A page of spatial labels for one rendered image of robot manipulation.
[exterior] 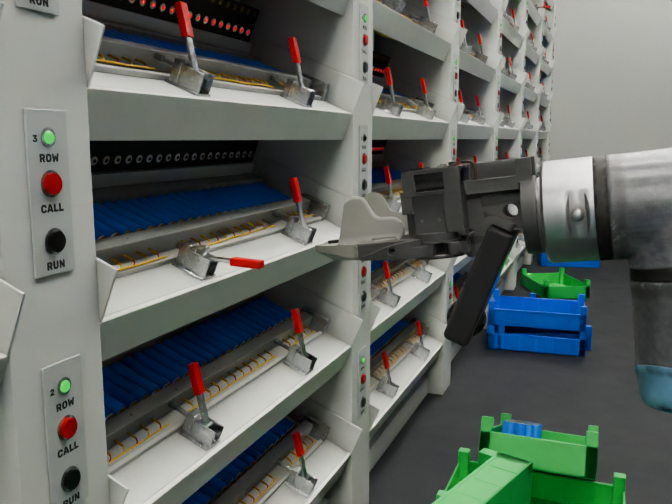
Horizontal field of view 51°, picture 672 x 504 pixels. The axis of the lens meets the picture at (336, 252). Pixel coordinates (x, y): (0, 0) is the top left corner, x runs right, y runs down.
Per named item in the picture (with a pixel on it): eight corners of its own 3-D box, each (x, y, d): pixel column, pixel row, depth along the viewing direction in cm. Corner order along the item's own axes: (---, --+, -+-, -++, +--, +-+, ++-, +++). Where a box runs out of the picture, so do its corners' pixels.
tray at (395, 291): (438, 287, 182) (460, 240, 178) (361, 352, 127) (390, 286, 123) (371, 253, 188) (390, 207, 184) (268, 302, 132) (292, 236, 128)
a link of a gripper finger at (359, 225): (310, 200, 68) (403, 190, 66) (318, 260, 69) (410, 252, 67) (301, 202, 65) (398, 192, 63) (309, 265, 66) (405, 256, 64)
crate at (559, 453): (498, 449, 154) (502, 412, 155) (596, 465, 146) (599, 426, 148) (477, 460, 126) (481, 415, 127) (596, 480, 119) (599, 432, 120)
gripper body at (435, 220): (414, 169, 69) (540, 155, 65) (423, 255, 70) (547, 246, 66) (392, 173, 62) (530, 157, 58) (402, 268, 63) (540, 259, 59)
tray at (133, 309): (342, 257, 115) (364, 204, 112) (86, 368, 59) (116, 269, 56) (242, 206, 120) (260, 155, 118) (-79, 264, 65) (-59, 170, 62)
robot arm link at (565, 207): (601, 251, 65) (599, 269, 56) (546, 255, 67) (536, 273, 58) (593, 154, 64) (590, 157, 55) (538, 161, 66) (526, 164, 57)
